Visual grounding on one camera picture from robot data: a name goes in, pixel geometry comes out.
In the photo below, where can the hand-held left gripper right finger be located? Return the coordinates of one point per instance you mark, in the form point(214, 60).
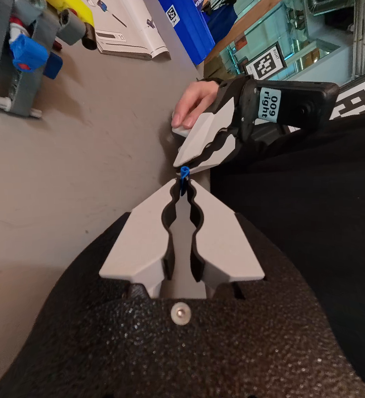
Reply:
point(226, 245)

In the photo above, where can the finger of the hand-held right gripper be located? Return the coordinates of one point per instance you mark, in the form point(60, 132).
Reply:
point(219, 152)
point(207, 130)

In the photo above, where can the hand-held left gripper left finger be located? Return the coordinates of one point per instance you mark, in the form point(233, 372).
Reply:
point(142, 239)

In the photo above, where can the small blue lego piece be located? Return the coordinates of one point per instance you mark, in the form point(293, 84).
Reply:
point(185, 178)

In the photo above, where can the grey and blue lego model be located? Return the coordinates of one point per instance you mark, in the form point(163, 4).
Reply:
point(23, 56)

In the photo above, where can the person's right hand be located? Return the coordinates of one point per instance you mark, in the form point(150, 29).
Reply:
point(194, 99)

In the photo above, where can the person's black clothing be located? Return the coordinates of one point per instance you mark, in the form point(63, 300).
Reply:
point(310, 217)

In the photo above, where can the wooden bench top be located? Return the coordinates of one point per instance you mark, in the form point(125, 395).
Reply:
point(241, 28)

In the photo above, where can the blue plastic bin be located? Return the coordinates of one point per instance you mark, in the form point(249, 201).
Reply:
point(185, 25)

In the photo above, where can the white instruction booklet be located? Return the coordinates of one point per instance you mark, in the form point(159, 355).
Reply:
point(129, 31)

